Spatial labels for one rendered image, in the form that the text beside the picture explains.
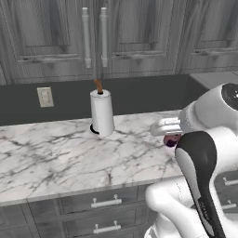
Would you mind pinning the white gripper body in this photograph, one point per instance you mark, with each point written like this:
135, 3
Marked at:
165, 127

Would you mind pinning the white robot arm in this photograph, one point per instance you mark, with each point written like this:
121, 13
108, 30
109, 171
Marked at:
198, 111

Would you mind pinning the purple drink can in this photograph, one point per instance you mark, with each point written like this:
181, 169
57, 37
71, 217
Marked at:
170, 142

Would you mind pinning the white paper towel roll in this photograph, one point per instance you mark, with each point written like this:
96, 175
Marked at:
102, 111

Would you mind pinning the pale grey appliance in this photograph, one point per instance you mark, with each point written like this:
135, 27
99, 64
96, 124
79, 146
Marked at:
214, 79

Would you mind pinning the brown and black towel holder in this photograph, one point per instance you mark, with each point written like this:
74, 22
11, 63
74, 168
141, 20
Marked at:
99, 85

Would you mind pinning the grey drawer front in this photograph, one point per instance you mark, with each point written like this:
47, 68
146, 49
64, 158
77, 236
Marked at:
77, 201
80, 224
229, 203
229, 182

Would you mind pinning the grey wood cupboard door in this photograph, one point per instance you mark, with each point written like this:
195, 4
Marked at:
214, 31
43, 37
142, 34

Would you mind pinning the white wall outlet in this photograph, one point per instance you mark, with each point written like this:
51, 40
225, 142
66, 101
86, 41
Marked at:
45, 97

